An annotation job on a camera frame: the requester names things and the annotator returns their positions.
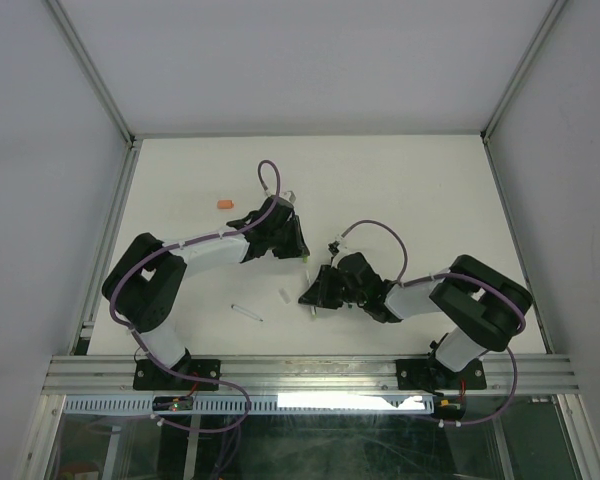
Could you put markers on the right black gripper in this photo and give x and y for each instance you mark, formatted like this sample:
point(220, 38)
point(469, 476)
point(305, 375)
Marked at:
point(318, 294)

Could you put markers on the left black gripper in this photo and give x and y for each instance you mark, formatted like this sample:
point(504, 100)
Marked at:
point(298, 247)

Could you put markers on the silver green tip pen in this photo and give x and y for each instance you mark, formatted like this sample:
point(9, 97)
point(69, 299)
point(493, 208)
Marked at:
point(311, 301)

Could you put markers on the white blue end pen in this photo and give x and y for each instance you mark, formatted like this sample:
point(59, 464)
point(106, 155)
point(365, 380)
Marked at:
point(247, 313)

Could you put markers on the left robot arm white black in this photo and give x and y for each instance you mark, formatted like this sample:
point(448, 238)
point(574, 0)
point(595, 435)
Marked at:
point(143, 285)

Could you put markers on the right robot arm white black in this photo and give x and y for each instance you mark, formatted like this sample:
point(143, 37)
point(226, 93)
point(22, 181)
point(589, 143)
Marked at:
point(487, 308)

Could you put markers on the clear pen cap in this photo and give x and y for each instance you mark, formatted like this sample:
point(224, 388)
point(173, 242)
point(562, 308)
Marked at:
point(285, 296)

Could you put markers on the orange pen cap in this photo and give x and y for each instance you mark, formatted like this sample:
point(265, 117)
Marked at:
point(225, 204)

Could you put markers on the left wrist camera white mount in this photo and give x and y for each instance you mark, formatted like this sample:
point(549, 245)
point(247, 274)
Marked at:
point(287, 197)

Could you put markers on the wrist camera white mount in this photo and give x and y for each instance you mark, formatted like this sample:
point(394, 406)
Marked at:
point(338, 247)
point(287, 197)

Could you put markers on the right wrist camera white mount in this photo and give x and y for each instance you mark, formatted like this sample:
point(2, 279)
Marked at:
point(338, 247)

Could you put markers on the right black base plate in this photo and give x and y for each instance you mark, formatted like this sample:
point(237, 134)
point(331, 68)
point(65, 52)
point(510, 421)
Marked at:
point(415, 374)

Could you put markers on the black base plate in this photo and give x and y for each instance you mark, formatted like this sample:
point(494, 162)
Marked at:
point(415, 374)
point(149, 377)

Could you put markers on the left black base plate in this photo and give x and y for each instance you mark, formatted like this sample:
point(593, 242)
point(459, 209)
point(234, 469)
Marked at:
point(149, 377)

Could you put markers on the aluminium mounting rail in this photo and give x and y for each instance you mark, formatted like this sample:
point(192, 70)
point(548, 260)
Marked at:
point(495, 374)

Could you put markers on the white slotted cable duct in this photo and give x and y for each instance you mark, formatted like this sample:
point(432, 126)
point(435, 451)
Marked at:
point(312, 403)

